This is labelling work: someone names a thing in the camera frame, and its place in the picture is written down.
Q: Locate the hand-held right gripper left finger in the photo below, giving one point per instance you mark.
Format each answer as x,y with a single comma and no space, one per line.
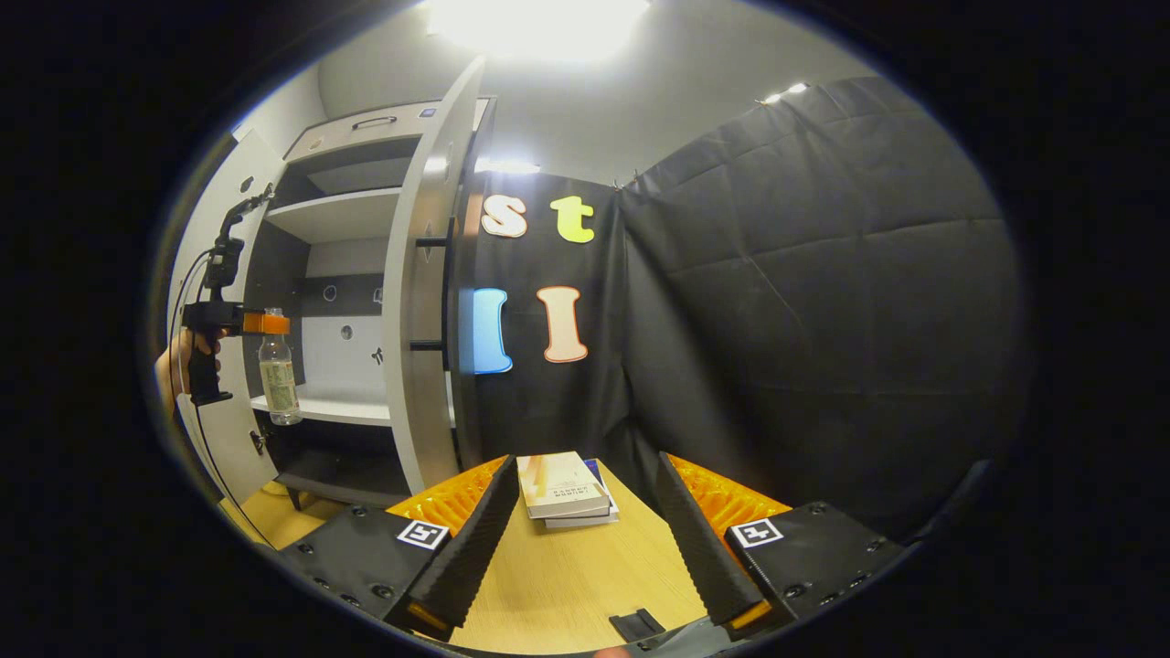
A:
475,548

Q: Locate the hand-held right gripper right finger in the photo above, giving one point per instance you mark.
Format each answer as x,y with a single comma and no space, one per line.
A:
699,548

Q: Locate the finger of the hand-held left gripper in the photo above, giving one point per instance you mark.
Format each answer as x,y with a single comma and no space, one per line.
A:
267,323

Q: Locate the clear plastic bottle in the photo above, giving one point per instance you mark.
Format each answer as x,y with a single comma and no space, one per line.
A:
280,384

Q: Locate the grey cabinet door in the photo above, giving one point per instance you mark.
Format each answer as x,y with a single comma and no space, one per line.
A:
228,439
425,320

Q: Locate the grey cabinet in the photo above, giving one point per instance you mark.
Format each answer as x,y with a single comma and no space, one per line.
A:
347,215

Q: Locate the small black block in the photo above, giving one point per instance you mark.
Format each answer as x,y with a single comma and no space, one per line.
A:
637,624

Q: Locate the white and orange book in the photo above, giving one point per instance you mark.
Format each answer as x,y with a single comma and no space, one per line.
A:
559,482

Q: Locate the black backdrop cloth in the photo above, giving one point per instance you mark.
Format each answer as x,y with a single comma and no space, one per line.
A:
823,302

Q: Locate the small ceiling light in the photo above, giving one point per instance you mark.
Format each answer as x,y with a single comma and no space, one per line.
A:
784,92
507,167

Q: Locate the large ceiling light panel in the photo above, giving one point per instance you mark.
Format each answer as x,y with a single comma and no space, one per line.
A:
535,23

